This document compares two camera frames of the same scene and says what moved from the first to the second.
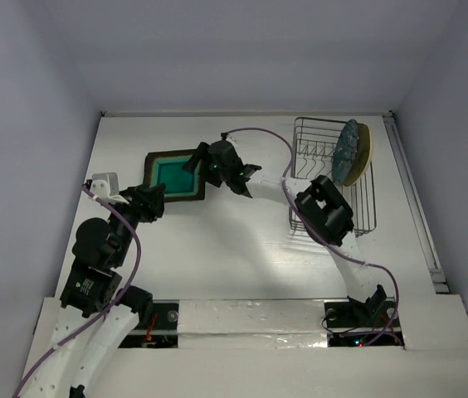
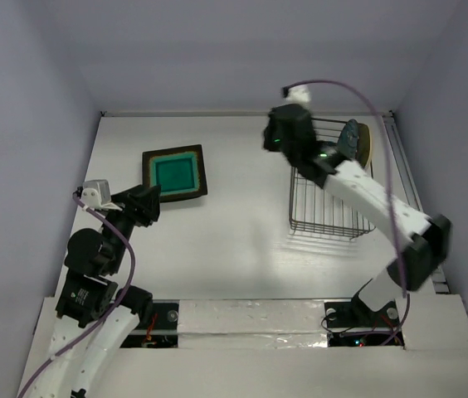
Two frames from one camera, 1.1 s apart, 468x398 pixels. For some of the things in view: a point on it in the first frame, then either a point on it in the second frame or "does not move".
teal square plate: [166, 167] does not move
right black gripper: [206, 157] to [274, 135]
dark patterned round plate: [345, 152] does not move
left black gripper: [148, 201] does not move
